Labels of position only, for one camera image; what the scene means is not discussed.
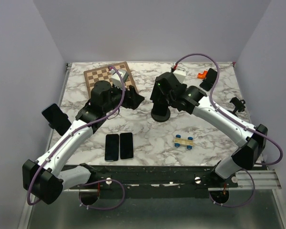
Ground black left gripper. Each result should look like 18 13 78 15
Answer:
103 83 145 113

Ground black round-base pole phone stand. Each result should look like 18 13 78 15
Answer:
151 109 171 123

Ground black phone with silver edge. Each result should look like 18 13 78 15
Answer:
120 133 133 160

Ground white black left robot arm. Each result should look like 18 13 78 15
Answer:
22 81 144 205

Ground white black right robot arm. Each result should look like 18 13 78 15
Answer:
151 72 267 187

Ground black folding phone stand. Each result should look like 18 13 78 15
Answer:
199 68 217 92

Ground black left edge phone stand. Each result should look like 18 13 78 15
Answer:
49 113 71 136

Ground wooden chessboard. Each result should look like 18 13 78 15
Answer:
83 62 138 98

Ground orange plastic block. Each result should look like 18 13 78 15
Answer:
197 71 208 79

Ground wooden toy car blue wheels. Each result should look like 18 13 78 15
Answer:
174 135 194 150

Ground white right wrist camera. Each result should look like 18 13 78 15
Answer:
172 67 186 83

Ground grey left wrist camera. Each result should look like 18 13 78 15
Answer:
109 66 129 89

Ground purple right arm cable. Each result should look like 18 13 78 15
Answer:
171 53 284 166

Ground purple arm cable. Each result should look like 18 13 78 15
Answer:
171 53 284 166
26 65 125 206

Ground aluminium frame rail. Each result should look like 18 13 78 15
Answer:
236 170 281 190

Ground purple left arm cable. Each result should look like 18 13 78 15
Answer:
26 65 125 206

